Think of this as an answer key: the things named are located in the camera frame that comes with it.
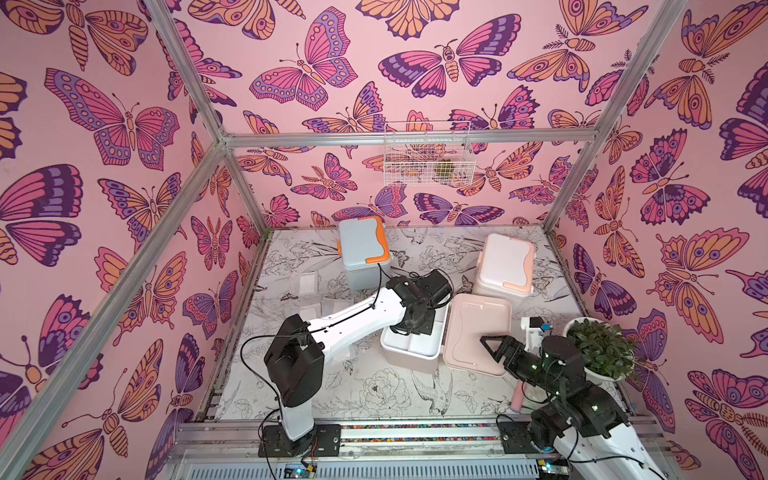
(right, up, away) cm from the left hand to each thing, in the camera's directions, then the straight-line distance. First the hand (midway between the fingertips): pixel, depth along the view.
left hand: (425, 326), depth 81 cm
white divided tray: (-2, -3, -4) cm, 6 cm away
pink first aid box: (+12, +2, 0) cm, 12 cm away
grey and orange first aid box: (-18, +21, +14) cm, 31 cm away
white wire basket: (+4, +53, +14) cm, 55 cm away
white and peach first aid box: (+26, +16, +9) cm, 32 cm away
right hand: (+15, -2, -7) cm, 16 cm away
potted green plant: (+41, -3, -12) cm, 43 cm away
